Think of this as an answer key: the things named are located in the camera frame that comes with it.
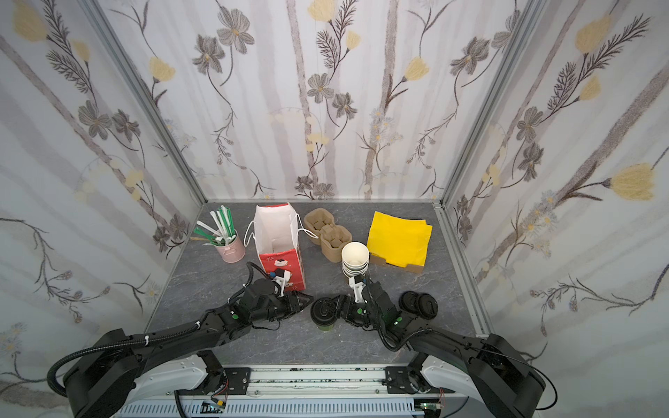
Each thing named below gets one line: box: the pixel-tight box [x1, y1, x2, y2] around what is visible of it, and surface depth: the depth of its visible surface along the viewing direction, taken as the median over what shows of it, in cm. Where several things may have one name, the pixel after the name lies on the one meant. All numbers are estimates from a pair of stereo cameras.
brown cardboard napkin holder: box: [369, 253, 425, 274], surface depth 98 cm
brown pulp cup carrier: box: [303, 207, 353, 263], surface depth 98 cm
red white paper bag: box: [243, 202, 318, 292], surface depth 85 cm
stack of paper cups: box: [341, 241, 370, 279], surface depth 84 cm
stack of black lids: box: [418, 292, 439, 321], surface depth 88 cm
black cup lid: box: [310, 297, 338, 326], surface depth 77 cm
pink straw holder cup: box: [215, 229, 247, 264], surface depth 96 cm
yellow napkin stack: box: [365, 210, 433, 268], surface depth 104 cm
